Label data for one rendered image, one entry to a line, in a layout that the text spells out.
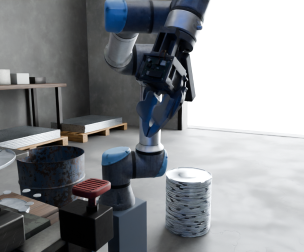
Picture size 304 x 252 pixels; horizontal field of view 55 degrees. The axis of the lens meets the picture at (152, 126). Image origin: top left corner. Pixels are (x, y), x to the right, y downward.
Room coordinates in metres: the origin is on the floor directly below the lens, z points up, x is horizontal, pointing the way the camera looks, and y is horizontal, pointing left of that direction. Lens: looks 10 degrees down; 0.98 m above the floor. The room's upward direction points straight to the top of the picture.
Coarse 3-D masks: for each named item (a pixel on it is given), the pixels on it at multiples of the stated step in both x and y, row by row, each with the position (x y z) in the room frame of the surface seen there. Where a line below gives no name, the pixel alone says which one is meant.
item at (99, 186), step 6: (84, 180) 0.58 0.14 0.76; (90, 180) 0.58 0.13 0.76; (96, 180) 0.58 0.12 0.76; (102, 180) 0.58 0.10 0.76; (72, 186) 0.55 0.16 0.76; (78, 186) 0.55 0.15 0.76; (84, 186) 0.54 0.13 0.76; (90, 186) 0.55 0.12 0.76; (96, 186) 0.55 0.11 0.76; (102, 186) 0.55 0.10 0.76; (108, 186) 0.56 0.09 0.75; (72, 192) 0.54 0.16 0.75; (78, 192) 0.53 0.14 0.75; (84, 192) 0.52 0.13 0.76; (90, 192) 0.52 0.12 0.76; (96, 192) 0.53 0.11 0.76; (102, 192) 0.54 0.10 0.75; (90, 198) 0.55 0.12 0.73; (90, 204) 0.55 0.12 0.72
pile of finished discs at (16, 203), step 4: (0, 200) 1.37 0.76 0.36; (4, 200) 1.36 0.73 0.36; (8, 200) 1.36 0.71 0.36; (12, 200) 1.36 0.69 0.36; (16, 200) 1.36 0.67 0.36; (20, 200) 1.36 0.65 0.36; (24, 200) 1.35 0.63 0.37; (4, 204) 1.32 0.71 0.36; (8, 204) 1.32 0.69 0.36; (12, 204) 1.32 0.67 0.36; (16, 204) 1.32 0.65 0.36; (20, 204) 1.32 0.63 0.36; (24, 204) 1.32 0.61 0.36; (16, 208) 1.28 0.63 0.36; (28, 208) 1.27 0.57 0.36
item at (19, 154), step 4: (0, 148) 0.77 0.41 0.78; (4, 148) 0.77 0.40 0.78; (8, 148) 0.77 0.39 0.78; (12, 148) 0.77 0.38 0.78; (16, 152) 0.73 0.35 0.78; (20, 152) 0.73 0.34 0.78; (24, 152) 0.73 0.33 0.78; (16, 156) 0.71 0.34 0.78; (20, 156) 0.72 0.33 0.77; (24, 156) 0.73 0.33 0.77
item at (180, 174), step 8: (176, 168) 1.90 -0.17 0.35; (184, 168) 1.90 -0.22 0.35; (192, 168) 1.90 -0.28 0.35; (200, 168) 1.88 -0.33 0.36; (168, 176) 1.74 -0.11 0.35; (176, 176) 1.74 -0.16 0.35; (184, 176) 1.73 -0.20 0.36; (192, 176) 1.73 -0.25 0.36; (200, 176) 1.74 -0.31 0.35; (208, 176) 1.74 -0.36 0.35
